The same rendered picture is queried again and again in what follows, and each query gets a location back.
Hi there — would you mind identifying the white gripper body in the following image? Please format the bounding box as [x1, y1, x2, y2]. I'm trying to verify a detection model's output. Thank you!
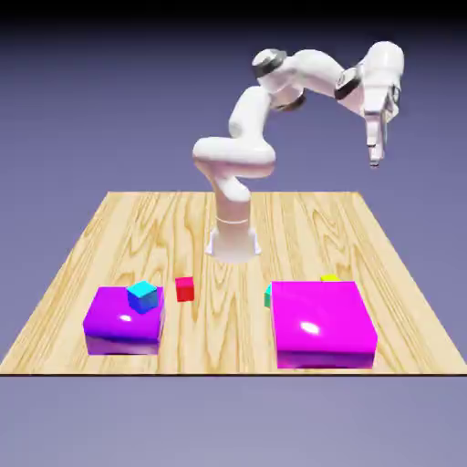
[363, 86, 389, 149]

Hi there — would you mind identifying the small red cube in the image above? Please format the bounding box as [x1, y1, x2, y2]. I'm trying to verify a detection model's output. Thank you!
[174, 275, 195, 303]

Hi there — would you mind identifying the small cyan cube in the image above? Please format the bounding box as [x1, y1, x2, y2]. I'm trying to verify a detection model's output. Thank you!
[126, 280, 160, 316]

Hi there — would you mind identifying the large magenta box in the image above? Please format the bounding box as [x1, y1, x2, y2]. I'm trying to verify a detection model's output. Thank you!
[270, 280, 379, 370]

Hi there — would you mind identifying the large purple box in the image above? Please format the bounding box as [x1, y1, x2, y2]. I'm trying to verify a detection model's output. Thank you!
[82, 285, 166, 357]

